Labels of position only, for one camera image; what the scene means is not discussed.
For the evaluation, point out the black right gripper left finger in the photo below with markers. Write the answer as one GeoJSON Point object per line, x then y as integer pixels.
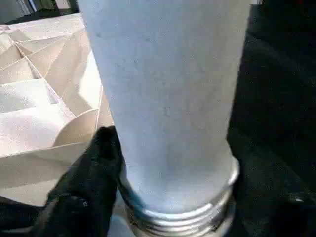
{"type": "Point", "coordinates": [84, 192]}

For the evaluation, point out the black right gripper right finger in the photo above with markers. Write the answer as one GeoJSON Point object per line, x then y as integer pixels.
{"type": "Point", "coordinates": [266, 212]}

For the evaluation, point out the white plastic table top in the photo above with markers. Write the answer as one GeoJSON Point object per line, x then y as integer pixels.
{"type": "Point", "coordinates": [37, 98]}

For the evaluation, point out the white plastic table leg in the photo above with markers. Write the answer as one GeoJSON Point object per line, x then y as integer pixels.
{"type": "Point", "coordinates": [168, 98]}

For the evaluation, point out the black mat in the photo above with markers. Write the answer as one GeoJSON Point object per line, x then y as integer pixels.
{"type": "Point", "coordinates": [271, 74]}

